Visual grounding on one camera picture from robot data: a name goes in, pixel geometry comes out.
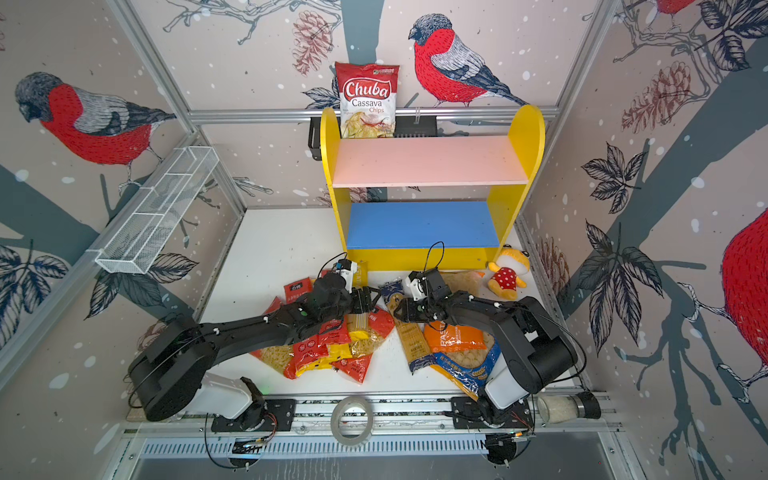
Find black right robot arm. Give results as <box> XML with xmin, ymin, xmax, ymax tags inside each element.
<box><xmin>394</xmin><ymin>271</ymin><xmax>578</xmax><ymax>410</ymax></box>

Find red fusilli bag left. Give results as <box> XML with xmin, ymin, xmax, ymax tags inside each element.
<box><xmin>250</xmin><ymin>296</ymin><xmax>296</xmax><ymax>376</ymax></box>

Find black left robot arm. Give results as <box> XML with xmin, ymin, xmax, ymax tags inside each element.
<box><xmin>127</xmin><ymin>273</ymin><xmax>381</xmax><ymax>422</ymax></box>

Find glass jar black lid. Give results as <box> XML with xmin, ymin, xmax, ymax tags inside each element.
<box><xmin>537</xmin><ymin>391</ymin><xmax>602</xmax><ymax>424</ymax></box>

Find yellow spaghetti pack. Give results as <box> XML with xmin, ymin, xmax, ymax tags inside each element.
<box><xmin>346</xmin><ymin>262</ymin><xmax>370</xmax><ymax>341</ymax></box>

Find red fusilli bag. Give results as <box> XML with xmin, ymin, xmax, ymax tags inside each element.
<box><xmin>250</xmin><ymin>296</ymin><xmax>296</xmax><ymax>376</ymax></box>
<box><xmin>333</xmin><ymin>307</ymin><xmax>395</xmax><ymax>384</ymax></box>

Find yellow red plush toy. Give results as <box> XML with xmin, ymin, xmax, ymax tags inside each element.
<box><xmin>487</xmin><ymin>245</ymin><xmax>530</xmax><ymax>301</ymax></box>

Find blue gold spaghetti pack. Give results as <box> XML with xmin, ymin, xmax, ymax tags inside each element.
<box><xmin>380</xmin><ymin>280</ymin><xmax>436</xmax><ymax>373</ymax></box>

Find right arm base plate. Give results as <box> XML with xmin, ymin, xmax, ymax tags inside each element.
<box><xmin>444</xmin><ymin>396</ymin><xmax>535</xmax><ymax>430</ymax></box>

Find orange Pastatime pasta bag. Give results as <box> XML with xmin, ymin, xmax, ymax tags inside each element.
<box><xmin>423</xmin><ymin>269</ymin><xmax>488</xmax><ymax>354</ymax></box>

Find red fusilli bag right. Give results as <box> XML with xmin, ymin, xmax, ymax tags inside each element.
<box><xmin>333</xmin><ymin>307</ymin><xmax>395</xmax><ymax>384</ymax></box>

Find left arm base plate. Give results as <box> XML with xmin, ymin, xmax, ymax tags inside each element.
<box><xmin>211</xmin><ymin>398</ymin><xmax>297</xmax><ymax>433</ymax></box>

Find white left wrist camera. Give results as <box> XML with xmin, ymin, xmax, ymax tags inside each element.
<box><xmin>334</xmin><ymin>258</ymin><xmax>358</xmax><ymax>283</ymax></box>

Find white wire mesh basket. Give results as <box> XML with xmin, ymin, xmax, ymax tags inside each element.
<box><xmin>95</xmin><ymin>146</ymin><xmax>219</xmax><ymax>274</ymax></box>

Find blue macaroni pasta bag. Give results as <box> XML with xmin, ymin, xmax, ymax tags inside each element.
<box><xmin>432</xmin><ymin>344</ymin><xmax>501</xmax><ymax>400</ymax></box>

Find red Chuba cassava chips bag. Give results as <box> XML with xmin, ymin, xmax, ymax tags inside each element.
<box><xmin>335</xmin><ymin>62</ymin><xmax>399</xmax><ymax>139</ymax></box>

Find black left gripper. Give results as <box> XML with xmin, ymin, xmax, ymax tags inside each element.
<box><xmin>321</xmin><ymin>285</ymin><xmax>384</xmax><ymax>325</ymax></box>

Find yellow shelf pink blue boards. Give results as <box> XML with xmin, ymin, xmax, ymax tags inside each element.
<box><xmin>319</xmin><ymin>105</ymin><xmax>546</xmax><ymax>271</ymax></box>

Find red spaghetti pack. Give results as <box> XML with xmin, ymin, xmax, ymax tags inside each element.
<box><xmin>318</xmin><ymin>320</ymin><xmax>352</xmax><ymax>345</ymax></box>
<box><xmin>293</xmin><ymin>335</ymin><xmax>350</xmax><ymax>379</ymax></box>

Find clear tape roll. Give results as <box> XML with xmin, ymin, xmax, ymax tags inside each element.
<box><xmin>330</xmin><ymin>396</ymin><xmax>374</xmax><ymax>448</ymax></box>

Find small red box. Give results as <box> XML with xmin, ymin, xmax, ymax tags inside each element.
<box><xmin>284</xmin><ymin>277</ymin><xmax>314</xmax><ymax>304</ymax></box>

